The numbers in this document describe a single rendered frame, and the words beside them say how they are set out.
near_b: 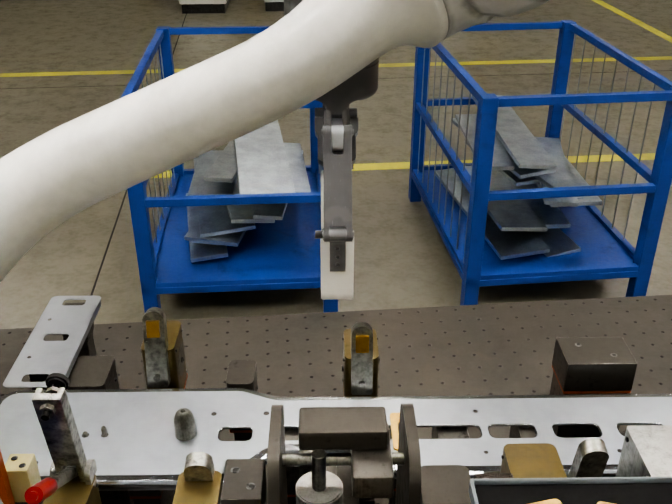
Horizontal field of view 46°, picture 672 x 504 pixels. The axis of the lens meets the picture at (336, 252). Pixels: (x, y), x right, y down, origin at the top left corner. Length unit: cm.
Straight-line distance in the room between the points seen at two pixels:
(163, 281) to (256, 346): 135
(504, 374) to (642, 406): 57
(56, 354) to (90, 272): 232
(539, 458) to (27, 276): 306
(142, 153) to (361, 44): 16
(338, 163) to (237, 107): 17
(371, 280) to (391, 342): 162
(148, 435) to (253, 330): 78
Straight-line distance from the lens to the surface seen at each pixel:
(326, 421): 99
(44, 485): 104
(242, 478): 102
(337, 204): 66
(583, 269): 343
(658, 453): 115
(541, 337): 205
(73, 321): 158
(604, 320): 216
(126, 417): 133
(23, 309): 363
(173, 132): 53
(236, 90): 51
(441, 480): 108
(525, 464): 112
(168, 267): 340
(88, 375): 147
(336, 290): 72
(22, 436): 134
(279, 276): 323
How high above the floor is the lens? 184
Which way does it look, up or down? 29 degrees down
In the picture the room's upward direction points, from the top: straight up
